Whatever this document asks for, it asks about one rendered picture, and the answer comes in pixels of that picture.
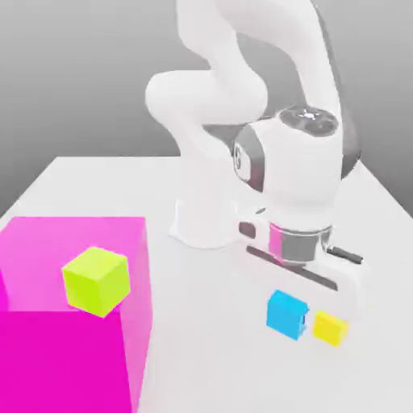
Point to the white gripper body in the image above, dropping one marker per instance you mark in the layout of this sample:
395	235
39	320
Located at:
347	284

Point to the small blue cube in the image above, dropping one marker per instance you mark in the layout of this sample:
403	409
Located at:
285	314

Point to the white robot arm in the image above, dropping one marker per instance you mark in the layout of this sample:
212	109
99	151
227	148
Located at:
300	174

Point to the small yellow cube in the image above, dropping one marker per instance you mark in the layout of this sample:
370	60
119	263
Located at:
329	327

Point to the small lime green cube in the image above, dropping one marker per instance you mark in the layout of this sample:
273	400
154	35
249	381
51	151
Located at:
95	282

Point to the large magenta box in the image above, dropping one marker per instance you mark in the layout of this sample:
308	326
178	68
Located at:
64	348

